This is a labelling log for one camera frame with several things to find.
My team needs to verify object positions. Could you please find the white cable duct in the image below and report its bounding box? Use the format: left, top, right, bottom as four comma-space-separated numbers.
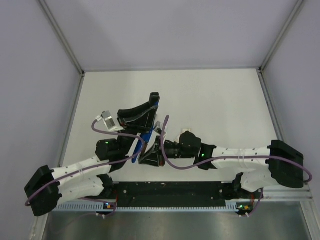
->
53, 201, 105, 212

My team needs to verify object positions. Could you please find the purple cable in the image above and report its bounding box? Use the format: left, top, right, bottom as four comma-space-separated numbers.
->
159, 114, 313, 218
24, 117, 146, 218

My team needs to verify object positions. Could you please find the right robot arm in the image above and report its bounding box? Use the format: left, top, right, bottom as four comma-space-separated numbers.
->
138, 131, 304, 198

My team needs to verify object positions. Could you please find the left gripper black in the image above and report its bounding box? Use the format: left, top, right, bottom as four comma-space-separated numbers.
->
118, 100, 159, 155

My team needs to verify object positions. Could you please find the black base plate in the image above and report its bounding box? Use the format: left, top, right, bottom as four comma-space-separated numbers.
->
99, 181, 256, 208

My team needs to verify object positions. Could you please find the blue stapler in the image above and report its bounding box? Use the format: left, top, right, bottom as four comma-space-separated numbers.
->
131, 113, 157, 164

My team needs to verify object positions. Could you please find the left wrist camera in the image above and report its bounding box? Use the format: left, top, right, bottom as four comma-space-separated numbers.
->
101, 111, 121, 132

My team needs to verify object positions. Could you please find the aluminium frame rail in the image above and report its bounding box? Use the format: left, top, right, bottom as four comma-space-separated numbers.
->
262, 185, 313, 202

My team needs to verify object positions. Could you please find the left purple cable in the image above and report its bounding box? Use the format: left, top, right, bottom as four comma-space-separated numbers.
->
24, 117, 146, 218

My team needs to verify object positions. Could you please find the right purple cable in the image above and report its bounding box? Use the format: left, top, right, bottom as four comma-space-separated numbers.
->
159, 114, 313, 218

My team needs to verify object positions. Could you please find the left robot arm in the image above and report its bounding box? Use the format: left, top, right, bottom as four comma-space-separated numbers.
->
24, 92, 161, 217

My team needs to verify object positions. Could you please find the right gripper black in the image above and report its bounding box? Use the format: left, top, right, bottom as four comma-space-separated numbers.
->
140, 136, 196, 168

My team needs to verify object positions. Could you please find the small white staple box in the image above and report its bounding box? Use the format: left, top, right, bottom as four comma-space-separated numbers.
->
181, 128, 192, 134

